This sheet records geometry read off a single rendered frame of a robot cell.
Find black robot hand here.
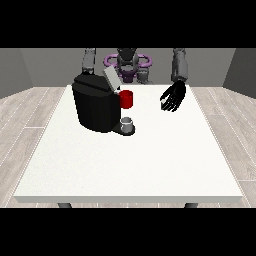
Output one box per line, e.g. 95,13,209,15
159,80,187,113

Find small grey cup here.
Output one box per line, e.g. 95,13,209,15
119,116,135,133

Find red pod holder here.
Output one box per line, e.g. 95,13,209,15
118,89,134,110

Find pale grey machine lid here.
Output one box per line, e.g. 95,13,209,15
102,65,122,91

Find black coffee machine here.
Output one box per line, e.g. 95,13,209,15
71,73,136,136

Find grey robot trunk purple rings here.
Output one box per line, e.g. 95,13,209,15
103,48,155,85

